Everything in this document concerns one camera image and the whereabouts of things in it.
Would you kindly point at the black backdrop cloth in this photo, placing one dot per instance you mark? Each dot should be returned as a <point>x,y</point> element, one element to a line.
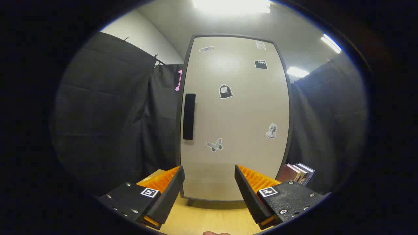
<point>107,114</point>

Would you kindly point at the large ceiling light panel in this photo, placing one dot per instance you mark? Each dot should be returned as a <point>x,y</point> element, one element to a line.
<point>232,6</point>

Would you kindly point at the beige cabinet door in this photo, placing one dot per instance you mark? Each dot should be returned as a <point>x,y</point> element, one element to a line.
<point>235,114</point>

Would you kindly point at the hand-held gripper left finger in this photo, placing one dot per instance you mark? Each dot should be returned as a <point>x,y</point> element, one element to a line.
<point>169,195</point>

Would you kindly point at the small ceiling light panel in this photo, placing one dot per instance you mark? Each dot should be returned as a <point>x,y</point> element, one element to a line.
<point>297,72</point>

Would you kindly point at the pale cover book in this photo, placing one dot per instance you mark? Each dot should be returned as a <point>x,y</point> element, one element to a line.
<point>302,178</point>

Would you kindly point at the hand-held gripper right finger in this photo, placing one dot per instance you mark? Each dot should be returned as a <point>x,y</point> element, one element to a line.
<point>249,195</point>

